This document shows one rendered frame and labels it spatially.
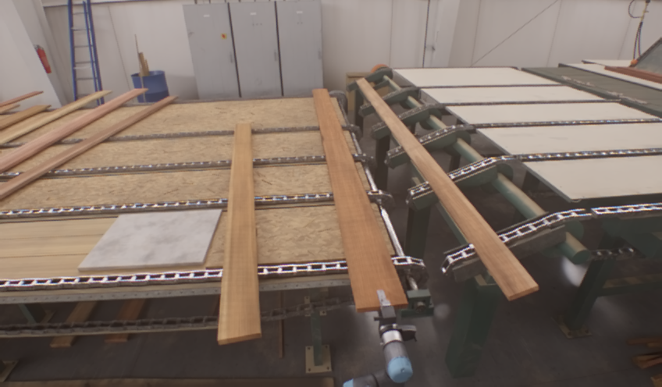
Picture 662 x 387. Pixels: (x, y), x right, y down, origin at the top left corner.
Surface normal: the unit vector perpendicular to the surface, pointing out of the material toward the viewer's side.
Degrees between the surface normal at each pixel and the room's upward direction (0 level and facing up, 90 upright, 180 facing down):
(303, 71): 90
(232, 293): 0
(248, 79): 90
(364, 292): 0
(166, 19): 88
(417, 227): 90
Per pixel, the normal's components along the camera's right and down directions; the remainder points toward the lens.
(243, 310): -0.02, -0.88
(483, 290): 0.08, 0.47
